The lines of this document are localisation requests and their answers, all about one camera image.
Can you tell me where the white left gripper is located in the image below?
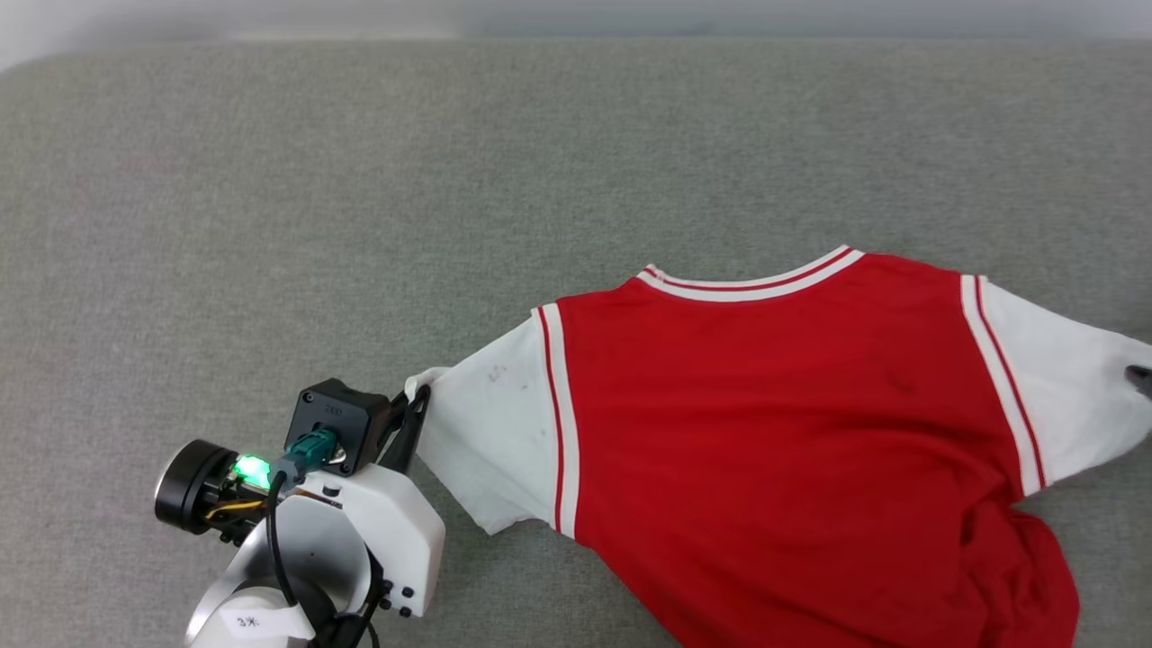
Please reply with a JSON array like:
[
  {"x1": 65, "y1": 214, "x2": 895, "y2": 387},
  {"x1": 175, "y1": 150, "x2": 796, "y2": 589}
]
[{"x1": 155, "y1": 385, "x2": 447, "y2": 620}]

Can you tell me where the red and white shirt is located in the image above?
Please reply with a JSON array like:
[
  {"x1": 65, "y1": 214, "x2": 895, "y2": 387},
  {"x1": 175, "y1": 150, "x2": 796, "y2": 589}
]
[{"x1": 405, "y1": 245, "x2": 1152, "y2": 648}]

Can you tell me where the white paper label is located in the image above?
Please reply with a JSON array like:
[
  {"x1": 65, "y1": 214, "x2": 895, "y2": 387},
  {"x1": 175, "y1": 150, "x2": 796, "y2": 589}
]
[{"x1": 220, "y1": 604, "x2": 317, "y2": 643}]

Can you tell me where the teal cable connector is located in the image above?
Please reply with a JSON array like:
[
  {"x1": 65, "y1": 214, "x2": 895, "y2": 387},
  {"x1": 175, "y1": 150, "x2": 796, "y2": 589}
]
[{"x1": 273, "y1": 429, "x2": 342, "y2": 484}]

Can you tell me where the black camera cable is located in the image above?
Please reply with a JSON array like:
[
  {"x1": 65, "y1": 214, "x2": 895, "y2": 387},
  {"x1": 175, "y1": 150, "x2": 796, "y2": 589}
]
[{"x1": 265, "y1": 472, "x2": 303, "y2": 606}]

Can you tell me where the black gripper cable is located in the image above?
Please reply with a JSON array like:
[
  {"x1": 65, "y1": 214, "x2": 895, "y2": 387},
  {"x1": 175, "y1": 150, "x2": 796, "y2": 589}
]
[{"x1": 335, "y1": 551, "x2": 386, "y2": 648}]

